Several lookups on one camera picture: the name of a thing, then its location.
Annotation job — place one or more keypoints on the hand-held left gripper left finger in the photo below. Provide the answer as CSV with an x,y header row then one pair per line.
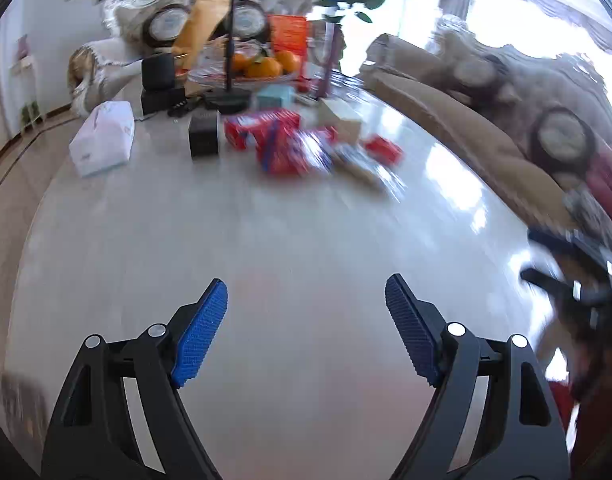
x,y
201,330

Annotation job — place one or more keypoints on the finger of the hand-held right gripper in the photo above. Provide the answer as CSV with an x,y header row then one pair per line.
x,y
560,242
545,282

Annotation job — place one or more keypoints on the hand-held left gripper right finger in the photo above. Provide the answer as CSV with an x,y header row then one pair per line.
x,y
413,330

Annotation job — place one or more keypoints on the grey cloth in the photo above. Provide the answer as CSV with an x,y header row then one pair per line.
x,y
588,215

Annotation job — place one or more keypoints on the dark pink cloth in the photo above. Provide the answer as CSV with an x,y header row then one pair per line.
x,y
608,177

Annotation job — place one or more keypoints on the brown round-print cushion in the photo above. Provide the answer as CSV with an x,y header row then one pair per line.
x,y
248,20
473,72
166,25
560,140

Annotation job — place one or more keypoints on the ornate white marble coffee table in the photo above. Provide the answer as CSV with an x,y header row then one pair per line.
x,y
286,270

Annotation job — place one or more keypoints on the clear plastic wrapper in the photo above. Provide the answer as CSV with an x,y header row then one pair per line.
x,y
358,162

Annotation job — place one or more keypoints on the dark red snack packet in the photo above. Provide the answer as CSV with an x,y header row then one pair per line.
x,y
383,147

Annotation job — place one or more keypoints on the small black cube box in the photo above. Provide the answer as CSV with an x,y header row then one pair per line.
x,y
204,135

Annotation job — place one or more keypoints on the red snack packets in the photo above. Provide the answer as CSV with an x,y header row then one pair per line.
x,y
291,152

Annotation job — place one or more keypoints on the red cardboard box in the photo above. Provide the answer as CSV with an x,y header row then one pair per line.
x,y
261,127

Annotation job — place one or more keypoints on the white tissue pack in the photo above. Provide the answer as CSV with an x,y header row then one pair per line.
x,y
103,137

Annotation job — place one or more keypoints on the black remote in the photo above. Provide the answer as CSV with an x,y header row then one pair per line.
x,y
183,108

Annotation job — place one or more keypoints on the cream box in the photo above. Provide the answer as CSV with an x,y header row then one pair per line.
x,y
341,117

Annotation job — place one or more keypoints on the flat black box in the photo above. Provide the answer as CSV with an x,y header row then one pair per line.
x,y
161,99

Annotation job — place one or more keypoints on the small teal box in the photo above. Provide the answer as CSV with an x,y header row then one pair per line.
x,y
276,97

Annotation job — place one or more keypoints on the glass fruit bowl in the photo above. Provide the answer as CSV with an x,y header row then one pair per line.
x,y
206,77

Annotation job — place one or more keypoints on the black cylinder speaker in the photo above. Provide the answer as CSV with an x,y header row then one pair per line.
x,y
158,71

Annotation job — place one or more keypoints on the orange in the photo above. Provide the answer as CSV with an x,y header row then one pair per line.
x,y
263,67
239,62
288,60

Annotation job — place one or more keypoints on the small green plant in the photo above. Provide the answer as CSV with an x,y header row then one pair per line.
x,y
31,111

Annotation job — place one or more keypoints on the purple glass vase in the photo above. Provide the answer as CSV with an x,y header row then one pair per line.
x,y
328,60

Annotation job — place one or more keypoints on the black tripod stand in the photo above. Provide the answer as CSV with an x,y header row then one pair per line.
x,y
232,45

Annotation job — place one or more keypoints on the ornate cream armchair sofa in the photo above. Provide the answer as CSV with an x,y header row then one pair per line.
x,y
93,60

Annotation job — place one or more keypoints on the orange-yellow paper bag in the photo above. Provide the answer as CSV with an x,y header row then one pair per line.
x,y
201,25

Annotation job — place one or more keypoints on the orange gift box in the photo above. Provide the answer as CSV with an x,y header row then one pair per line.
x,y
288,35

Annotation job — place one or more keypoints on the white side table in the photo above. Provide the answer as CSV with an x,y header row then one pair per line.
x,y
28,75

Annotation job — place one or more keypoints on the pink vase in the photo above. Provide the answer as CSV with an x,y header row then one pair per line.
x,y
23,46

